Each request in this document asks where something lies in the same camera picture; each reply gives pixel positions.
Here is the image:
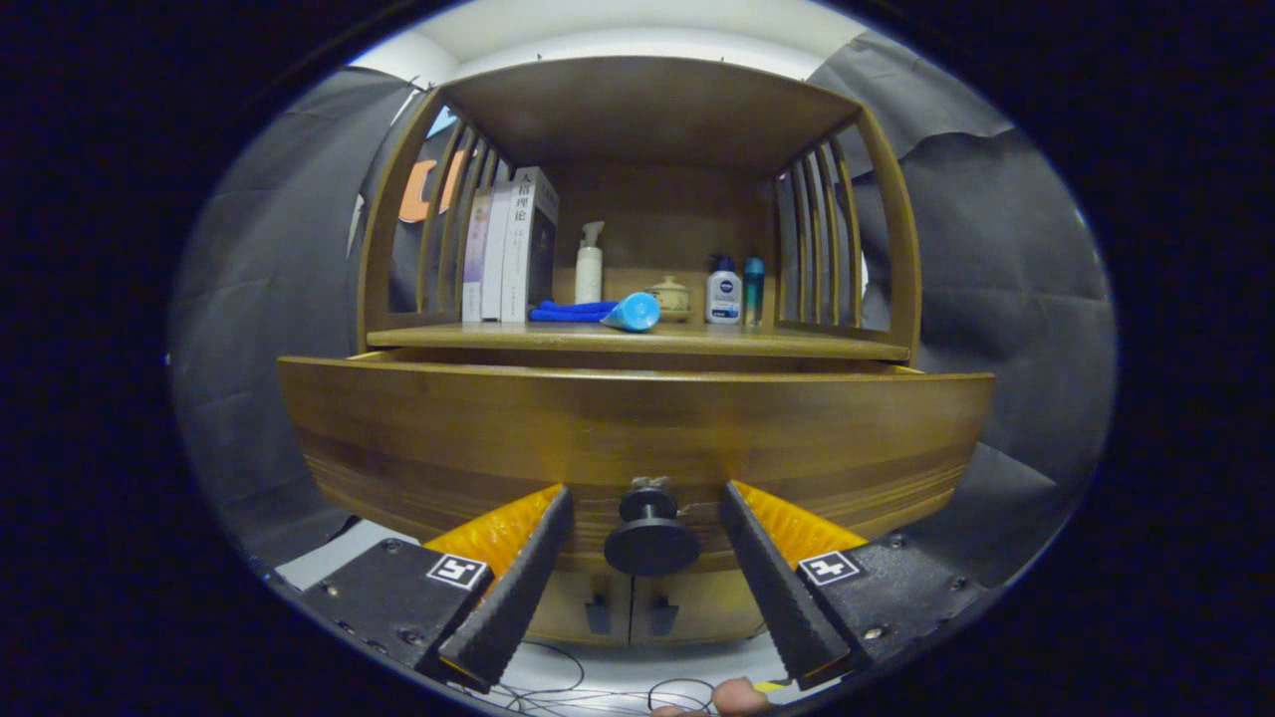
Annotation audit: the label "beige lidded ceramic teacup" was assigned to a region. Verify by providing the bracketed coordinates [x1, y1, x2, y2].
[645, 276, 691, 322]

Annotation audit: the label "blue and white tube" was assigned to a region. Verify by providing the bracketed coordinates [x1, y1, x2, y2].
[600, 292, 661, 333]

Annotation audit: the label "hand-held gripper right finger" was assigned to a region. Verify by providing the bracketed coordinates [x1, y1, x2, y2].
[719, 480, 987, 690]

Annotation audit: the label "white pump bottle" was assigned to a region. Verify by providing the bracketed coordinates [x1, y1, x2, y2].
[575, 221, 606, 305]

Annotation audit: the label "black drawer knob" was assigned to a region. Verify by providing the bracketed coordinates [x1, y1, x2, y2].
[604, 478, 700, 577]

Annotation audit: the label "wooden drawer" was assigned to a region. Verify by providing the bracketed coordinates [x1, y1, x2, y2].
[277, 349, 997, 574]

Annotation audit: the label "white book with dark portrait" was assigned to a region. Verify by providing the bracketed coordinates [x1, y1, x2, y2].
[501, 166, 560, 323]

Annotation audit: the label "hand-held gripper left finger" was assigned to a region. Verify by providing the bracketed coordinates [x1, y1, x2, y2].
[299, 484, 576, 696]

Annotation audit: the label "wooden cabinet door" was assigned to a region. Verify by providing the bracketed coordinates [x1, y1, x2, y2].
[528, 570, 632, 643]
[631, 568, 768, 643]

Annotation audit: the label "wooden cabinet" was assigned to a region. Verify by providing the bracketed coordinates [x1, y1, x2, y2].
[356, 55, 922, 648]

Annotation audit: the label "blue cloth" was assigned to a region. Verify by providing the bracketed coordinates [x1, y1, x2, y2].
[529, 299, 621, 324]

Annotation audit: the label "wooden countertop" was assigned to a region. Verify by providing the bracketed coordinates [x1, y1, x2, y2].
[367, 321, 912, 361]

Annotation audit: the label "white lotion bottle blue cap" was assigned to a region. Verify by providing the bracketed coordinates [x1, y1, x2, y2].
[705, 255, 743, 326]

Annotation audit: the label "black floor cables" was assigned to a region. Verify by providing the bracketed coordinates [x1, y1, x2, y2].
[448, 637, 758, 717]

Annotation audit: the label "pale purple book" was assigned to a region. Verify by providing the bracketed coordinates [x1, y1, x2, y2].
[462, 189, 491, 322]

